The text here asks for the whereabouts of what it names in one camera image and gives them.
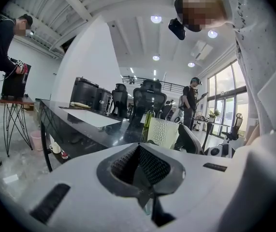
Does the green glass bottle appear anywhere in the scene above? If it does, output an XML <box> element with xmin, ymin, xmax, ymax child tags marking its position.
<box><xmin>141</xmin><ymin>106</ymin><xmax>156</xmax><ymax>143</ymax></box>

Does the black head camera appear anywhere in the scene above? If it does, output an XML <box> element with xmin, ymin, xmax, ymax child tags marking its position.
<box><xmin>168</xmin><ymin>18</ymin><xmax>187</xmax><ymax>41</ymax></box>

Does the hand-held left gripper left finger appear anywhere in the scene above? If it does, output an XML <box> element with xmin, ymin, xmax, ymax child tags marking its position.
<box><xmin>110</xmin><ymin>144</ymin><xmax>140</xmax><ymax>186</ymax></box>

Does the white scooter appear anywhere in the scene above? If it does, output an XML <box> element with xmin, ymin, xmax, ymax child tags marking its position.
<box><xmin>170</xmin><ymin>100</ymin><xmax>186</xmax><ymax>125</ymax></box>

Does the black glossy table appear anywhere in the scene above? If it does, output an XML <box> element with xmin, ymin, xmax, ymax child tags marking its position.
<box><xmin>38</xmin><ymin>99</ymin><xmax>177</xmax><ymax>173</ymax></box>

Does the black white office chair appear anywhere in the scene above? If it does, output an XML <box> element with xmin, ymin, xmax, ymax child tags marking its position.
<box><xmin>221</xmin><ymin>113</ymin><xmax>244</xmax><ymax>144</ymax></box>

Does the grey white chair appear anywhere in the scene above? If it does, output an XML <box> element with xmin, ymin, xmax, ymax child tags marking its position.
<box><xmin>175</xmin><ymin>124</ymin><xmax>205</xmax><ymax>155</ymax></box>

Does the large glass window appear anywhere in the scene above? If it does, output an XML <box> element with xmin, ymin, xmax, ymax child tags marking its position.
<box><xmin>206</xmin><ymin>59</ymin><xmax>250</xmax><ymax>138</ymax></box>

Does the black mezzanine railing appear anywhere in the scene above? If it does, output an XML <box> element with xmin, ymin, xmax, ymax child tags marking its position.
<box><xmin>121</xmin><ymin>75</ymin><xmax>186</xmax><ymax>92</ymax></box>

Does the pink waste bin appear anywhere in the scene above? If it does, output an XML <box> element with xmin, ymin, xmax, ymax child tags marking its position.
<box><xmin>29</xmin><ymin>130</ymin><xmax>44</xmax><ymax>152</ymax></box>

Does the white desk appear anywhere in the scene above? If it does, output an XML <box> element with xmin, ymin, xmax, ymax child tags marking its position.
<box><xmin>192</xmin><ymin>118</ymin><xmax>232</xmax><ymax>152</ymax></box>

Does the large black equipment case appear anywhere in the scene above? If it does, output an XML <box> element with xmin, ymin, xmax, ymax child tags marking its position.
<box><xmin>70</xmin><ymin>76</ymin><xmax>100</xmax><ymax>110</ymax></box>

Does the person's white shirt torso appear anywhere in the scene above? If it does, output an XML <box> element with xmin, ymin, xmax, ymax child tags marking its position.
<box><xmin>218</xmin><ymin>0</ymin><xmax>276</xmax><ymax>145</ymax></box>

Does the small wooden wire-leg table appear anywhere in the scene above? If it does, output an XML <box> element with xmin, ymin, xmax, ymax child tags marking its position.
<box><xmin>0</xmin><ymin>97</ymin><xmax>36</xmax><ymax>158</ymax></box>

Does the person's head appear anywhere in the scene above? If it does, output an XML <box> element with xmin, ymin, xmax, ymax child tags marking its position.
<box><xmin>174</xmin><ymin>0</ymin><xmax>232</xmax><ymax>33</ymax></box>

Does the black mesh office chair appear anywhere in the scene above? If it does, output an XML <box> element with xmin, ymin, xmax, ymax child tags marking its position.
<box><xmin>129</xmin><ymin>79</ymin><xmax>168</xmax><ymax>128</ymax></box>
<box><xmin>111</xmin><ymin>83</ymin><xmax>129</xmax><ymax>118</ymax></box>

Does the white textured cup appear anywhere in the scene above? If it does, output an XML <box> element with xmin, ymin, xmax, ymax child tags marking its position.
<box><xmin>147</xmin><ymin>117</ymin><xmax>180</xmax><ymax>150</ymax></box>

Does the ceiling air conditioner unit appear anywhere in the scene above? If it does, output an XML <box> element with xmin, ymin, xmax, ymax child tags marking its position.
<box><xmin>190</xmin><ymin>40</ymin><xmax>214</xmax><ymax>60</ymax></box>

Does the potted green plant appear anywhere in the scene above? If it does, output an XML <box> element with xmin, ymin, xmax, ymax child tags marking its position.
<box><xmin>208</xmin><ymin>108</ymin><xmax>221</xmax><ymax>123</ymax></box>

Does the person's left forearm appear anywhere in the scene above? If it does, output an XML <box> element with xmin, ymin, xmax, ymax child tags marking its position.
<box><xmin>245</xmin><ymin>124</ymin><xmax>261</xmax><ymax>146</ymax></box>

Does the white mug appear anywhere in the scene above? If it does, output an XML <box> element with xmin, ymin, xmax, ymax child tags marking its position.
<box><xmin>48</xmin><ymin>141</ymin><xmax>62</xmax><ymax>155</ymax></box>

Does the small black equipment case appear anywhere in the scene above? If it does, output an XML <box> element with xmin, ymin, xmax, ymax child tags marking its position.
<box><xmin>94</xmin><ymin>87</ymin><xmax>113</xmax><ymax>115</ymax></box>

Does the black box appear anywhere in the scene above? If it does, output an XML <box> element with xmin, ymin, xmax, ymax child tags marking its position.
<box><xmin>1</xmin><ymin>63</ymin><xmax>32</xmax><ymax>99</ymax></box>

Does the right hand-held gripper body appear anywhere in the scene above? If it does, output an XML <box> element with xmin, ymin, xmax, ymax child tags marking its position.
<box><xmin>203</xmin><ymin>143</ymin><xmax>236</xmax><ymax>159</ymax></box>

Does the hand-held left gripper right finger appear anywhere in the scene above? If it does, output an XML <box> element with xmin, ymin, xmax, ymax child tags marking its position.
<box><xmin>138</xmin><ymin>144</ymin><xmax>172</xmax><ymax>186</ymax></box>

